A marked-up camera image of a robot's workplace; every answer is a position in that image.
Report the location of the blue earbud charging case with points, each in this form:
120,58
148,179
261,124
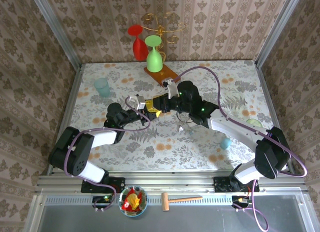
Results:
225,143

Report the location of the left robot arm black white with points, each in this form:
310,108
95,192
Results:
75,154

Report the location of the gold rack with wooden base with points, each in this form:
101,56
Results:
160,75

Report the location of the teal frosted cup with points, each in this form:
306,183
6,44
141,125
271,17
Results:
102,88

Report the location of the green plastic wine glass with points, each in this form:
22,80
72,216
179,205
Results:
153,61

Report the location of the red plastic wine glass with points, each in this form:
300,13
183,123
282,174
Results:
138,50

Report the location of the green glass cup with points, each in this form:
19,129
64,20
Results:
253,121

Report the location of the red yellow plastic pieces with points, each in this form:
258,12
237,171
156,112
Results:
132,199

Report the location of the small black connector board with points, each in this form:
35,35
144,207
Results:
240,200
101,200

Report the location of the small wooden mallet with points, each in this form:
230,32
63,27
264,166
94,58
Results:
165,202

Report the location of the clear glass bowl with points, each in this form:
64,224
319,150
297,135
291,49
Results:
125,212

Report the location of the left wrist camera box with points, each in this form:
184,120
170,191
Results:
138,101

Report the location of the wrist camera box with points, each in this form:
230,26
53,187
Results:
138,101
172,89

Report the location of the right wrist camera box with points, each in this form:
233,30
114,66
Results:
172,89

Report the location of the aluminium side rail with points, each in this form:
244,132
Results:
73,91
264,91

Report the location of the long aluminium base rail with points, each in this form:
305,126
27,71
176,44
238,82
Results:
162,179

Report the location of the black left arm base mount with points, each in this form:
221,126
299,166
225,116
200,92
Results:
117,184

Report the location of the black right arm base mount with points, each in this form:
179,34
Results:
222,184

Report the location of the aluminium frame post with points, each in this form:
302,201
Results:
277,26
55,24

